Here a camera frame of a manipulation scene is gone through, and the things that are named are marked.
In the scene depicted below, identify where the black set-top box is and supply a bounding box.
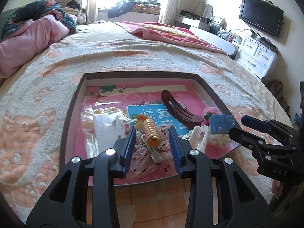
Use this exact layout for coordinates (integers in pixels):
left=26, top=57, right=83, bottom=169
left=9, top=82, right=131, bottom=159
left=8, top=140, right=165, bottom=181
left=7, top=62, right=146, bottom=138
left=257, top=36, right=279, bottom=51

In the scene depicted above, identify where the yellow spiral hair clip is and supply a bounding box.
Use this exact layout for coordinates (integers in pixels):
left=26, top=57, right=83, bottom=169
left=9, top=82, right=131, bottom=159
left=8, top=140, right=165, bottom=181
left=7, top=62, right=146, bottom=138
left=134, top=114, right=165, bottom=163

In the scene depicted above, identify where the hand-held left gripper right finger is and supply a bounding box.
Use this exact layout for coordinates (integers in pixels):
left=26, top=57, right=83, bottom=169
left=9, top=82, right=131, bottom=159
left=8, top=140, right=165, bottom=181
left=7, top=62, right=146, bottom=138
left=168, top=126, right=277, bottom=228

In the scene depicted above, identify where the cream orange bed blanket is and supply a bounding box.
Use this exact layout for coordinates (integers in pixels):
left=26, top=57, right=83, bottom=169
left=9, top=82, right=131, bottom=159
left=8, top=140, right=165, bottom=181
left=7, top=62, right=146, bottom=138
left=0, top=21, right=295, bottom=228

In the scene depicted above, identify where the cream curtain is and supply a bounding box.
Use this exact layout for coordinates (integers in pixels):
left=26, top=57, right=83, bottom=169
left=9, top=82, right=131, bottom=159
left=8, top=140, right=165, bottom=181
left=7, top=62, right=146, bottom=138
left=158, top=0, right=181, bottom=25
left=82, top=0, right=99, bottom=25

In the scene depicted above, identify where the brown banana hair clip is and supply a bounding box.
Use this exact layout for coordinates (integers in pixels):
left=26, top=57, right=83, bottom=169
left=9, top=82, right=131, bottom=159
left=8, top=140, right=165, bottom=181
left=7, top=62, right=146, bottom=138
left=161, top=89, right=205, bottom=127

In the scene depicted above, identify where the white plastic bag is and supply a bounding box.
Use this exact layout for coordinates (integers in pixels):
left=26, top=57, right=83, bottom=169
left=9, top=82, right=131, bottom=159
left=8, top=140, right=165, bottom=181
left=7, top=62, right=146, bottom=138
left=76, top=12, right=87, bottom=25

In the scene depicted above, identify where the dark brown fuzzy cloth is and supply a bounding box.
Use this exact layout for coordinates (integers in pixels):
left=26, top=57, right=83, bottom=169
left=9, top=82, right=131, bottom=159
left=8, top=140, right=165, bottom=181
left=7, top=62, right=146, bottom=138
left=261, top=76, right=292, bottom=117

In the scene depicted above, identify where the pink fuzzy hair clip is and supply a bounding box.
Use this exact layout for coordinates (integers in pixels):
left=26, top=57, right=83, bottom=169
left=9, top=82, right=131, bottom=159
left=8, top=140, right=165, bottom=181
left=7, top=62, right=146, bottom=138
left=202, top=107, right=215, bottom=121

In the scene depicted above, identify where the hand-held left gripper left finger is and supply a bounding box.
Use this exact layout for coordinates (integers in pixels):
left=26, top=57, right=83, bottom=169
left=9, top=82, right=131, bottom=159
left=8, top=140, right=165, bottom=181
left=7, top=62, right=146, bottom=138
left=26, top=127, right=137, bottom=228

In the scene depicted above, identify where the bagged yellow flower hair accessory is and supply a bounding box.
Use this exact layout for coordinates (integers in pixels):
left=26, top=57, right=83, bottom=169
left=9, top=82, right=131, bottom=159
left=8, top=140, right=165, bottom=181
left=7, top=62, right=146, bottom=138
left=209, top=133, right=232, bottom=148

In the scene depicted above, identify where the cream cloud claw clip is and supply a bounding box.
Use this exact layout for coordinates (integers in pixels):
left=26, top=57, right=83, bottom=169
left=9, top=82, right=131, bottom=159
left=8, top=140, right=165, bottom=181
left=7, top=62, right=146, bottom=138
left=181, top=124, right=211, bottom=153

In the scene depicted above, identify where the black shallow cardboard box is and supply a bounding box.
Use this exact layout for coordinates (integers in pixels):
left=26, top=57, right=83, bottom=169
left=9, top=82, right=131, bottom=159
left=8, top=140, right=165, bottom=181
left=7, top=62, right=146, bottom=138
left=58, top=72, right=239, bottom=187

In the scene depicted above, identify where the white desk mirror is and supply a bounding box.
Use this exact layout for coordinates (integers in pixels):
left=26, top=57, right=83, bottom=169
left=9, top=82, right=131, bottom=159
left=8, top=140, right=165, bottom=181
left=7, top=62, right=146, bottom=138
left=196, top=1, right=215, bottom=20

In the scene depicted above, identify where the small empty clear bag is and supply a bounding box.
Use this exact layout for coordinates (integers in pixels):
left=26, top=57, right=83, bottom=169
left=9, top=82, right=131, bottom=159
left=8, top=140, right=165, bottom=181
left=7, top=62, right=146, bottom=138
left=83, top=129, right=101, bottom=158

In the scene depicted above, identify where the white drawer cabinet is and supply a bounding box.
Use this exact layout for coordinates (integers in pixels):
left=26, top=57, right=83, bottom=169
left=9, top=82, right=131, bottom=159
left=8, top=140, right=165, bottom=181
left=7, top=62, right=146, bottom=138
left=236, top=34, right=279, bottom=79

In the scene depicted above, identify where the small blue box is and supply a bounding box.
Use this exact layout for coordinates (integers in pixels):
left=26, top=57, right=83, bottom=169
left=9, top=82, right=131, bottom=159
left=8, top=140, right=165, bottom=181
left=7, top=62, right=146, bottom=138
left=209, top=114, right=234, bottom=135

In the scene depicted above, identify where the clear bag with white card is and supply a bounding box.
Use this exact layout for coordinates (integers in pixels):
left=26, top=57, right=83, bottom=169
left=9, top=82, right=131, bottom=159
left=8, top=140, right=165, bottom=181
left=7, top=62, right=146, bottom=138
left=92, top=113, right=128, bottom=153

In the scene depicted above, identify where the black flat television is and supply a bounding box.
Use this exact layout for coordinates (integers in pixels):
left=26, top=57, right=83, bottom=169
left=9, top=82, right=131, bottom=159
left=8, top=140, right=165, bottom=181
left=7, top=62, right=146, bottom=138
left=238, top=0, right=284, bottom=38

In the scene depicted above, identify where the polka dot lace bow clip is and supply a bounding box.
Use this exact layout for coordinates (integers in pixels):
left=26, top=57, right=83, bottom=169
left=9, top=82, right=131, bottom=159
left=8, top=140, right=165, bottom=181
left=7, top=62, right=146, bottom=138
left=128, top=126, right=174, bottom=179

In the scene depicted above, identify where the pink printed blanket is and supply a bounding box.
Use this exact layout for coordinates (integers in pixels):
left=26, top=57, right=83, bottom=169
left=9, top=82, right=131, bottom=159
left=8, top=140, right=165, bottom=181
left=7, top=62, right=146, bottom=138
left=114, top=21, right=226, bottom=54

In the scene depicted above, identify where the white desk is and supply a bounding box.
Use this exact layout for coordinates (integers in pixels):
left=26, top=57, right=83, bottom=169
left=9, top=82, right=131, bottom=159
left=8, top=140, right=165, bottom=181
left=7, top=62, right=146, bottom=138
left=175, top=14, right=239, bottom=58

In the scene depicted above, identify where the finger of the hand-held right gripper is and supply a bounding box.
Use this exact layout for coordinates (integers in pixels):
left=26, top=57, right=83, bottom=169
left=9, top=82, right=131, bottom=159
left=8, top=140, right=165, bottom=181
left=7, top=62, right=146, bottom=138
left=228, top=127, right=298, bottom=165
left=241, top=115, right=300, bottom=146

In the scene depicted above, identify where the dark floral duvet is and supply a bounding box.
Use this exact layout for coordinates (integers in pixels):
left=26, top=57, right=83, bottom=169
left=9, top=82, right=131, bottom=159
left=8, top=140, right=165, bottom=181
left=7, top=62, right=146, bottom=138
left=0, top=0, right=78, bottom=40

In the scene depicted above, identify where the pile of clothes on windowsill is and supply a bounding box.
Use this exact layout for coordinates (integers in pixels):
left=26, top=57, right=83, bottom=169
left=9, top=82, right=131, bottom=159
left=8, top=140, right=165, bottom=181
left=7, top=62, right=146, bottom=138
left=108, top=0, right=162, bottom=19

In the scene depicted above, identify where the pink quilt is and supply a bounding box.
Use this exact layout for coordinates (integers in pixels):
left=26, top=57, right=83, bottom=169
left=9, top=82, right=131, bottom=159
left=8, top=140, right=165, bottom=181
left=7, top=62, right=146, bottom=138
left=0, top=14, right=77, bottom=79

